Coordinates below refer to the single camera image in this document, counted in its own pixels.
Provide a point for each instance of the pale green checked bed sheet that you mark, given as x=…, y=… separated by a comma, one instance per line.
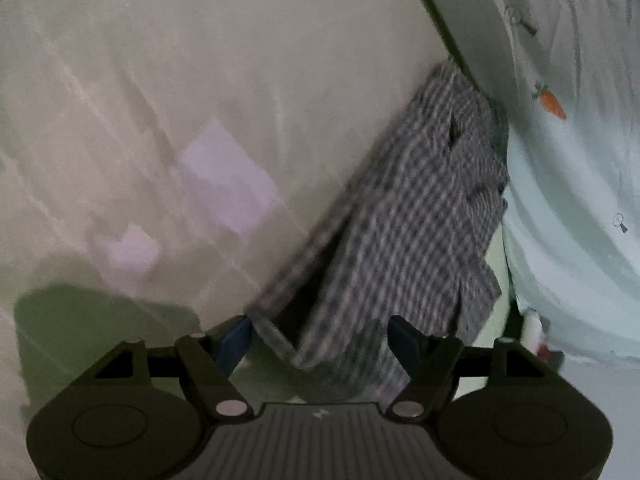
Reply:
x=150, y=85

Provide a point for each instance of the small white red object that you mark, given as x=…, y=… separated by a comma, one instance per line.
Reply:
x=533, y=331

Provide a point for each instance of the blue white plaid shirt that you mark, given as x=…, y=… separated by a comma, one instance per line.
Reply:
x=400, y=220

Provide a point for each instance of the pale printed quilt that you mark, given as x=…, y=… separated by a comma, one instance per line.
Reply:
x=575, y=170

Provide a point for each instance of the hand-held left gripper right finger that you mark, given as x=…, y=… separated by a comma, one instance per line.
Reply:
x=403, y=344

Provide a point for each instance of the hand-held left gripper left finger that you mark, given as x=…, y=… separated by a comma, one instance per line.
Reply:
x=235, y=344

